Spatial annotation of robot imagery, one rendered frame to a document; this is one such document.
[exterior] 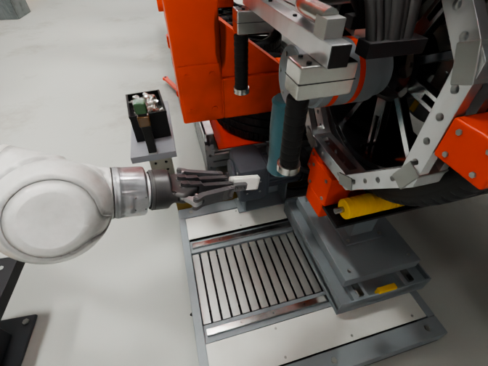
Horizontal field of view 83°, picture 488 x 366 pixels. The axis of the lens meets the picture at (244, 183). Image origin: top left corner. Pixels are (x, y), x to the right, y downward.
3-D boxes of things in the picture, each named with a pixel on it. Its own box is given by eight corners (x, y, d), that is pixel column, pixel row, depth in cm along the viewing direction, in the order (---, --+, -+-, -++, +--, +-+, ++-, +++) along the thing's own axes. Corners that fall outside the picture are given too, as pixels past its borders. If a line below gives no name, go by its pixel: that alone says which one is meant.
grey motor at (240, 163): (321, 209, 134) (338, 150, 110) (237, 227, 126) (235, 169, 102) (305, 184, 147) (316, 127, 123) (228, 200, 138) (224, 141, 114)
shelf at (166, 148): (177, 157, 109) (176, 150, 107) (132, 164, 105) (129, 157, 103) (168, 106, 139) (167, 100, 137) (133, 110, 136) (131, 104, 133)
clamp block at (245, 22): (274, 32, 66) (276, 6, 62) (237, 35, 64) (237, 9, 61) (267, 27, 70) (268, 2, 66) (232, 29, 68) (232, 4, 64)
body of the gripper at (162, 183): (142, 195, 56) (187, 191, 60) (150, 220, 49) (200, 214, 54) (143, 161, 52) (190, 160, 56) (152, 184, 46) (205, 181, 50)
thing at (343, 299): (420, 290, 104) (433, 277, 98) (335, 316, 97) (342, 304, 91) (350, 197, 139) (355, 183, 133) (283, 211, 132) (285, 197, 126)
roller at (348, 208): (426, 204, 82) (436, 190, 78) (338, 225, 76) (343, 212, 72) (413, 191, 86) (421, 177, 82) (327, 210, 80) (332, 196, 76)
